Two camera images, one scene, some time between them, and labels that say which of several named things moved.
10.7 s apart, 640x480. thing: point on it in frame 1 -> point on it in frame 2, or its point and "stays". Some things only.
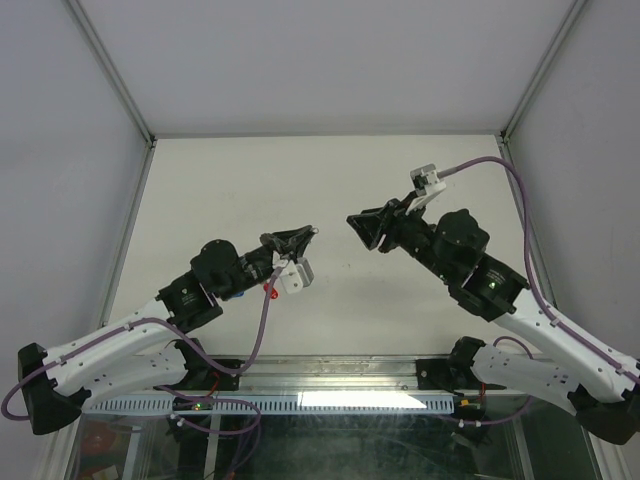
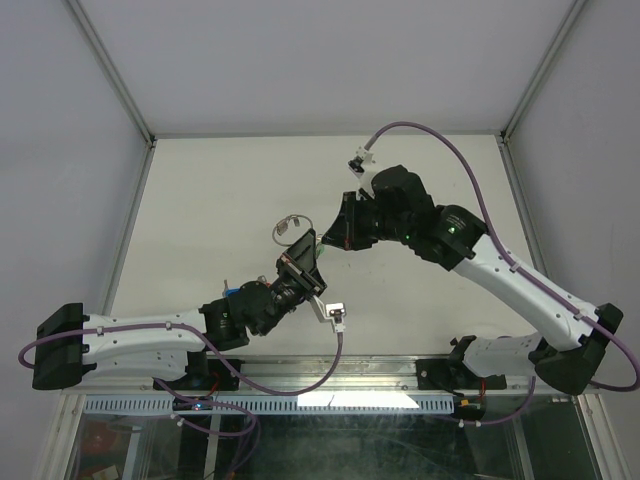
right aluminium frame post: [531, 88] stays
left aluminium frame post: [147, 135] stays
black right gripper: [387, 221] -> [344, 232]
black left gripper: [294, 242] -> [298, 262]
